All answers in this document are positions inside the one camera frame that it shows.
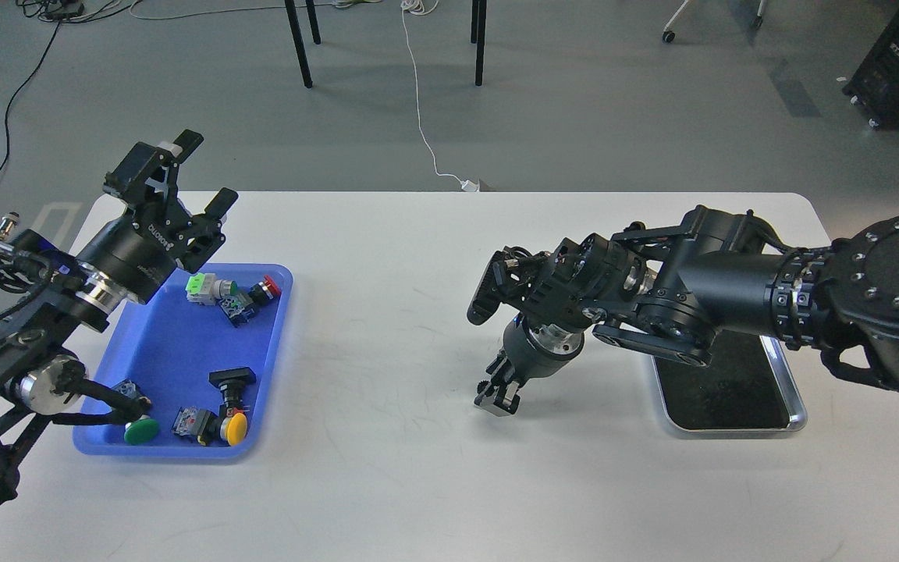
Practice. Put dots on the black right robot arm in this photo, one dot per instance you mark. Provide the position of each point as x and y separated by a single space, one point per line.
668 292

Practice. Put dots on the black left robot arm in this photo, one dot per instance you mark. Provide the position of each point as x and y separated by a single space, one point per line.
41 382

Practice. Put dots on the black table leg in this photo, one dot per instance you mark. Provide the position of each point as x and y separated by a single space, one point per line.
479 12
298 39

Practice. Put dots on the red push button switch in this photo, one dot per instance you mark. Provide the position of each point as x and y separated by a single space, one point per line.
240 305

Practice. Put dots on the black push button switch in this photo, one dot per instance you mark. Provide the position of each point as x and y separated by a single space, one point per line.
232 383

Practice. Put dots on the black table leg right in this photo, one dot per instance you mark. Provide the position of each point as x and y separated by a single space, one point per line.
479 12

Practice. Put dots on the light green push button switch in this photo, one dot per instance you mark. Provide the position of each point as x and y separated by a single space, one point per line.
207 289

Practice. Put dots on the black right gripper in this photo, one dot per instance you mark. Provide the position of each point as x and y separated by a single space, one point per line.
529 351

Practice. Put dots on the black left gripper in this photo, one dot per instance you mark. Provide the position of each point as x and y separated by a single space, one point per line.
155 235

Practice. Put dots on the yellow push button switch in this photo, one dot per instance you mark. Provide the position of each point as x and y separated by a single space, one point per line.
202 426

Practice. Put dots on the white chair base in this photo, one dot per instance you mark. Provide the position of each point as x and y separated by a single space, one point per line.
692 19

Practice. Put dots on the silver metal tray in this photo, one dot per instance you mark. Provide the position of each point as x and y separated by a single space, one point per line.
747 392

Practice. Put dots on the blue plastic tray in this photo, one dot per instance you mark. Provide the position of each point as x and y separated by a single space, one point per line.
169 346

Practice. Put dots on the black table leg left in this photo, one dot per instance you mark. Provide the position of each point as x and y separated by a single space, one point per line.
298 39

